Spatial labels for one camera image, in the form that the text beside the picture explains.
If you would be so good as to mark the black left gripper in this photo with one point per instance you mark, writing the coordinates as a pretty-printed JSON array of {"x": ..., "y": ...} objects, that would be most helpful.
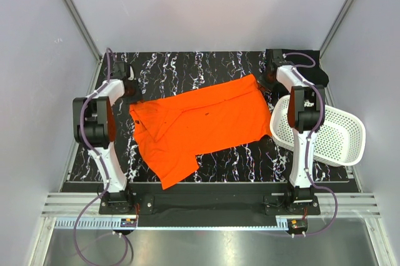
[{"x": 133, "y": 95}]

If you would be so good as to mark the orange t shirt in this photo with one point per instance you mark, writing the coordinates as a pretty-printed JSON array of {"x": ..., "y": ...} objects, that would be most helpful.
[{"x": 171, "y": 132}]

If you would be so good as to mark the white perforated plastic basket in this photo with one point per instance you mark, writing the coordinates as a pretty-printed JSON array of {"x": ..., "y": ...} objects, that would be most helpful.
[{"x": 340, "y": 142}]

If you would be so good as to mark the folded black t shirt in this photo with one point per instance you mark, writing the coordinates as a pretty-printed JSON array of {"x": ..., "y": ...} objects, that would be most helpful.
[{"x": 305, "y": 61}]

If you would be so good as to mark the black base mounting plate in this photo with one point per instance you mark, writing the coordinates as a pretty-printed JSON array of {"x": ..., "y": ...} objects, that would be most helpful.
[{"x": 208, "y": 205}]

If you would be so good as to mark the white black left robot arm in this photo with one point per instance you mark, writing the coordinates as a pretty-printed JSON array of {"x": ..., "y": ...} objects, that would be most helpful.
[{"x": 94, "y": 127}]

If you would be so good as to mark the orange connector board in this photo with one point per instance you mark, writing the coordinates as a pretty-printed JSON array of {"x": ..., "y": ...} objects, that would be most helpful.
[
  {"x": 298, "y": 224},
  {"x": 129, "y": 222}
]

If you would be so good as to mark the right orange connector board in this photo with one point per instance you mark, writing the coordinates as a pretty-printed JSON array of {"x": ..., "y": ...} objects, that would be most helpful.
[{"x": 298, "y": 224}]

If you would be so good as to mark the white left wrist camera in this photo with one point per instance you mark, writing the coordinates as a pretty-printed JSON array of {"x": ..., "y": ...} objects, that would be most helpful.
[{"x": 130, "y": 73}]

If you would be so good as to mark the black marble pattern mat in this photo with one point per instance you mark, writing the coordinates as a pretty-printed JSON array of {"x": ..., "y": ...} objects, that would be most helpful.
[{"x": 166, "y": 74}]

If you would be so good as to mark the left orange connector board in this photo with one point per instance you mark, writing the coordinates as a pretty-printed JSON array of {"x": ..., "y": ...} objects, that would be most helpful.
[{"x": 129, "y": 222}]

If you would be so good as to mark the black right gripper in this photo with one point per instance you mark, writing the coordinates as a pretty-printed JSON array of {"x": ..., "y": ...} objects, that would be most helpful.
[{"x": 266, "y": 78}]

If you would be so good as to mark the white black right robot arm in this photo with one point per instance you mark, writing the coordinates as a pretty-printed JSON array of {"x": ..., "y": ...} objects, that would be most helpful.
[{"x": 305, "y": 116}]

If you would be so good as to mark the right aluminium corner post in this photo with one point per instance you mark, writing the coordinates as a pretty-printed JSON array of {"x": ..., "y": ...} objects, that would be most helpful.
[{"x": 346, "y": 6}]

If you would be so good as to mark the aluminium front frame rail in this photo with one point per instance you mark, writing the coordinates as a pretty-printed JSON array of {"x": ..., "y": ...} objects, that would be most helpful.
[{"x": 72, "y": 210}]

